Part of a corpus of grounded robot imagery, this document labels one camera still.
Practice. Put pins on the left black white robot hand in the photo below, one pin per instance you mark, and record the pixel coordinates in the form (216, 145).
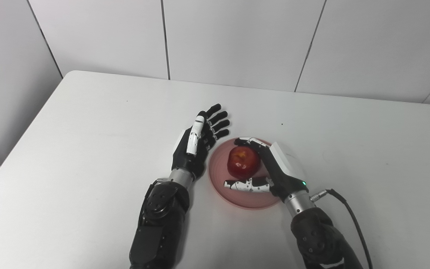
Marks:
(185, 157)

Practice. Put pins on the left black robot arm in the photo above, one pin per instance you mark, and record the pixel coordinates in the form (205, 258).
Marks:
(161, 220)

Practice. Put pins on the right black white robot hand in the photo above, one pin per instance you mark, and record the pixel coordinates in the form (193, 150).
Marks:
(284, 168)

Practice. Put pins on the pink round plate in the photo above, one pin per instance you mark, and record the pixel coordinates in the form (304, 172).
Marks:
(218, 175)

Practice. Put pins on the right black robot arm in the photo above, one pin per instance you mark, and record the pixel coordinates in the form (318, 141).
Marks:
(317, 235)

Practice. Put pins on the red apple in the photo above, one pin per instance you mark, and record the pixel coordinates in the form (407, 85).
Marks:
(242, 162)

